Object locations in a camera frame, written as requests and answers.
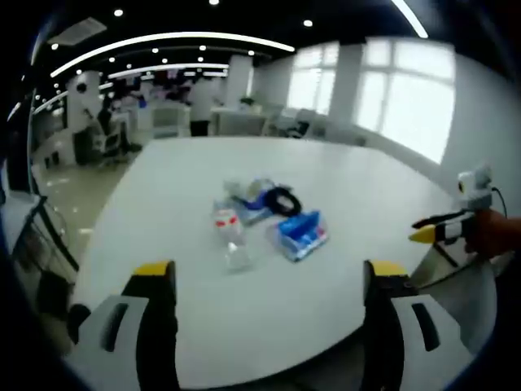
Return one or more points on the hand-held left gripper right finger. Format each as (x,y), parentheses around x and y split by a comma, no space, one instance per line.
(411,326)

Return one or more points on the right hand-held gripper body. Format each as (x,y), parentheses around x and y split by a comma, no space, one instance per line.
(472,199)

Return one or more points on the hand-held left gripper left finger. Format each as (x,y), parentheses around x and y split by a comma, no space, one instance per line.
(122,326)

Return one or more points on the blue tissue packet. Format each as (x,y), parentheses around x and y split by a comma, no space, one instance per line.
(299,235)

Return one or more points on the clear plastic water bottle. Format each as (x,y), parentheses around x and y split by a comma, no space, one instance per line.
(230,236)

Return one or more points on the blue and clear plastic bag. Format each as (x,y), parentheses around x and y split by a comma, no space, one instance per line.
(248,199)

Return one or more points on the person's right hand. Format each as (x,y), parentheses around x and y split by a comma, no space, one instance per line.
(492,232)

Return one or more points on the white table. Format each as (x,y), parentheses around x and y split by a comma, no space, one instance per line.
(252,293)

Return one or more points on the black office chair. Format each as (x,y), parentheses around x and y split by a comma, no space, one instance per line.
(299,126)

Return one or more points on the white office desk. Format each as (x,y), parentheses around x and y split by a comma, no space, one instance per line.
(240,120)

